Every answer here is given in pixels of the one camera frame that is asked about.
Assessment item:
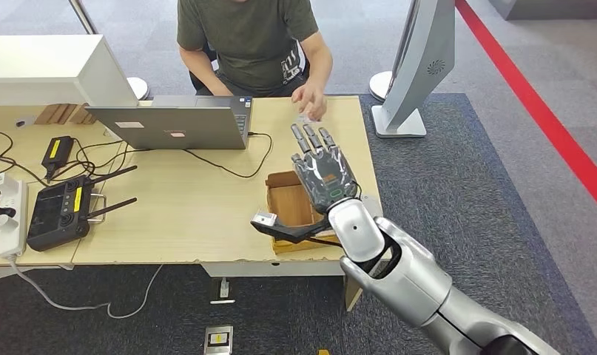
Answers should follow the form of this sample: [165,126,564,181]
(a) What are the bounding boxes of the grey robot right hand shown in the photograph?
[290,123,362,215]

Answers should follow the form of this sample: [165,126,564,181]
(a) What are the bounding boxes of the person's left hand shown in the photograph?
[291,83,328,122]

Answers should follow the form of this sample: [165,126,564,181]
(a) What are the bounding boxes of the wooden compartment tray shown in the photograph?
[264,170,343,254]

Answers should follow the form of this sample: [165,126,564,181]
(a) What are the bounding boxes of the grey white card reader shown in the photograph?
[360,195,383,220]

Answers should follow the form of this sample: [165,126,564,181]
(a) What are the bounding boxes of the person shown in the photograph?
[176,0,334,122]

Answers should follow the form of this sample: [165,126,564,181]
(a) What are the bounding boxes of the white round stand base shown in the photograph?
[127,77,150,101]
[368,70,394,102]

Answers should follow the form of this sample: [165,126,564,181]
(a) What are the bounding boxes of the grey kiosk display stand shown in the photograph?
[371,0,456,138]

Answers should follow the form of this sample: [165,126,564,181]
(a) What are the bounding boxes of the white under-desk drawer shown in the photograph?
[201,260,351,279]

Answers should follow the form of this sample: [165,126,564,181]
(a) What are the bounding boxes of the dark grey carpet rug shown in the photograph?
[0,92,597,355]

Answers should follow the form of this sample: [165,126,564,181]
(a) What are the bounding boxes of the grey laptop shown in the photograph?
[85,95,254,150]

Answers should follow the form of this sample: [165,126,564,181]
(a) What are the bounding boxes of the light wooden desk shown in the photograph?
[0,95,392,313]

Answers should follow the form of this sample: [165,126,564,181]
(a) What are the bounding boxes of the white floor plug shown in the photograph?
[209,278,236,306]

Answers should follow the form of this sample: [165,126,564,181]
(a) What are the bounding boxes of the silver floor socket box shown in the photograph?
[203,325,234,355]

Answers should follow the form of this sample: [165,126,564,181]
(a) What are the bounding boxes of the wooden block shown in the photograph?
[71,103,98,126]
[34,103,78,126]

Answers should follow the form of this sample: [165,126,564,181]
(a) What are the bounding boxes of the metal pole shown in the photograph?
[68,0,100,36]

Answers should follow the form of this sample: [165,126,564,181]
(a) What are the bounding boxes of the grey platform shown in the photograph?
[486,0,597,21]

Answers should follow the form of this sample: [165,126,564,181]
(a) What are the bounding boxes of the black power adapter yellow label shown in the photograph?
[41,135,75,182]

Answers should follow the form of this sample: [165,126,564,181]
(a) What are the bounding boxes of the black remote controller with antennas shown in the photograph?
[26,165,138,253]

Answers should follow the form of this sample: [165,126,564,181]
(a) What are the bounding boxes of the large white box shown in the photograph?
[0,34,140,108]

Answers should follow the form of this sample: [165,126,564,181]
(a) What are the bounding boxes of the white power strip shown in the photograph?
[0,175,29,259]

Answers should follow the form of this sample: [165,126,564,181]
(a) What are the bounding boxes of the black plug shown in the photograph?
[0,200,17,226]

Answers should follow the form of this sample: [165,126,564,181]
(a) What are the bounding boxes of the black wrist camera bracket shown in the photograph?
[250,217,334,245]

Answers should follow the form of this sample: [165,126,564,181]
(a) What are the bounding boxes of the black laptop cable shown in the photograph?
[183,132,274,180]

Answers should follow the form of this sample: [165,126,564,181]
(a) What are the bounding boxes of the black adapter cable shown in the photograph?
[47,139,154,185]

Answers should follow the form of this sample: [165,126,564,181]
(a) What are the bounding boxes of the white power cable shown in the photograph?
[6,258,164,321]

